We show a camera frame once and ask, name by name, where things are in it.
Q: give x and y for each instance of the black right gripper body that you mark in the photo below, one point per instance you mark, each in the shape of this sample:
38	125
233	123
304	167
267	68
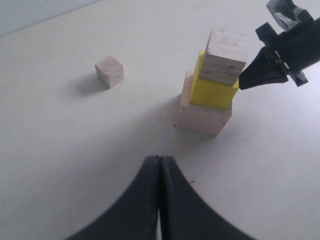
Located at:
293	50

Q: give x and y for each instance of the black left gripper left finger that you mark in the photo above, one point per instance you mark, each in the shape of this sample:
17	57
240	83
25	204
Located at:
134	216

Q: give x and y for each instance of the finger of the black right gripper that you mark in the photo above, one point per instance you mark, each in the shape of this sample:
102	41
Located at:
263	60
254	77

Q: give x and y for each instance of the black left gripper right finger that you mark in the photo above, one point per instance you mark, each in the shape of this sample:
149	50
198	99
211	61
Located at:
184	215

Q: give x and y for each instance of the medium plywood cube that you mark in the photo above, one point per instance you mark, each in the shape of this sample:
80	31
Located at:
225	56

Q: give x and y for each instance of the yellow cube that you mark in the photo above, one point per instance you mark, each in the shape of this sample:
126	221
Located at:
210	93

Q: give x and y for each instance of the large light wooden cube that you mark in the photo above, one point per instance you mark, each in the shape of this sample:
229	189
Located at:
199	118

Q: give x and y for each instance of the small light wooden cube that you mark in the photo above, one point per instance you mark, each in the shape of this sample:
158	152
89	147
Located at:
110	71

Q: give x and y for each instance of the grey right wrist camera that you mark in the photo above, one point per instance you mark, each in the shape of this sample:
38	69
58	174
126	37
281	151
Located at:
287	15

